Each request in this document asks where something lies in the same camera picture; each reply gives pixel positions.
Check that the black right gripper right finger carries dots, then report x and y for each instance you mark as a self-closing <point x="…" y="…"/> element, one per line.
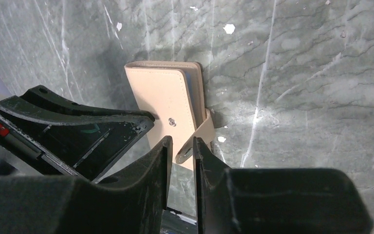
<point x="275" y="201"/>

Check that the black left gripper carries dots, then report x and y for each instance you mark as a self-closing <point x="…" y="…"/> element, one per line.
<point x="42" y="133"/>

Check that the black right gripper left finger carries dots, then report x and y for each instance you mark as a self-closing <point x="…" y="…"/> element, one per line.
<point x="130" y="201"/>

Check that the beige leather card holder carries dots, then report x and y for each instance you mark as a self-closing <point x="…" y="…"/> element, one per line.
<point x="173" y="92"/>

